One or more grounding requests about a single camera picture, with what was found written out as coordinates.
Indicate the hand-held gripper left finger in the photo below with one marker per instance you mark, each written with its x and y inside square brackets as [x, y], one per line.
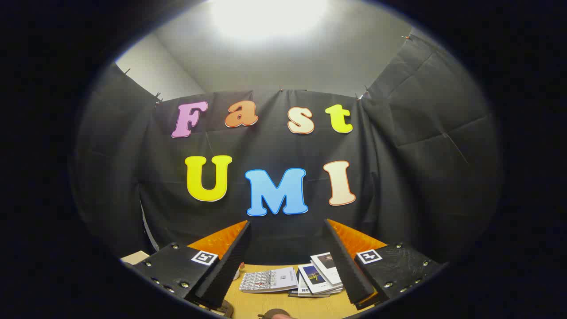
[230, 261]

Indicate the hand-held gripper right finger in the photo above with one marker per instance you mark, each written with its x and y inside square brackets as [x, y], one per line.
[347, 266]

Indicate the white booklet with dark photo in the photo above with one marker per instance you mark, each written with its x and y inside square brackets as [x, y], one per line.
[328, 266]

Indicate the white booklet with blue photo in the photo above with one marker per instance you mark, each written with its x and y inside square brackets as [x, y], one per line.
[316, 279]

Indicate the grey patterned booklet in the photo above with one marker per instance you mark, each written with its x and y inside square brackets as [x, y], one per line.
[270, 280]

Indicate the black backdrop cloth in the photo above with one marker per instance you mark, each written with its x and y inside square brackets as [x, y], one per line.
[266, 150]

